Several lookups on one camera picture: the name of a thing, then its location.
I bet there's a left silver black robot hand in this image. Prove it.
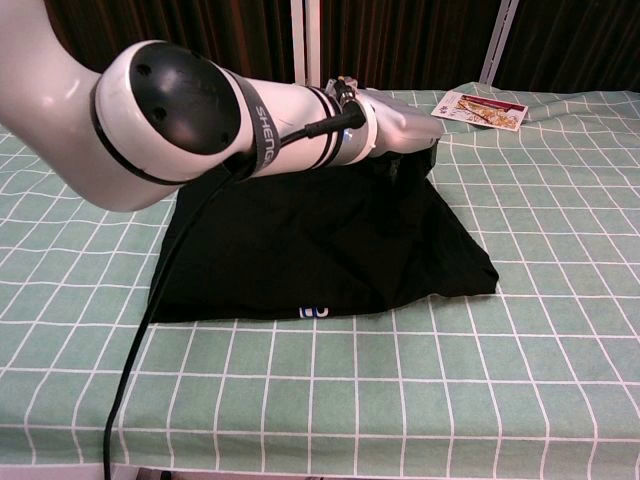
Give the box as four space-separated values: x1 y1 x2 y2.
367 87 445 174

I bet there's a black cloth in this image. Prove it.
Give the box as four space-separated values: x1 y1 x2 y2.
149 144 501 324

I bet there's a picture card packet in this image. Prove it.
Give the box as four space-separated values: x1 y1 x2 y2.
430 90 530 130

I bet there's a dark brown curtain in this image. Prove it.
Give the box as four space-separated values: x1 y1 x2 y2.
44 0 296 86
319 0 501 92
494 0 640 94

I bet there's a green checked tablecloth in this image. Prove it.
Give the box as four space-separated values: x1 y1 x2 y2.
0 87 640 476

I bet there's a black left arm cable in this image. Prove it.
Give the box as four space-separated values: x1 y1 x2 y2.
102 107 369 480

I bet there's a white frame post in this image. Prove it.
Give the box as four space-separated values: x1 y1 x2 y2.
479 0 521 85
291 0 321 86

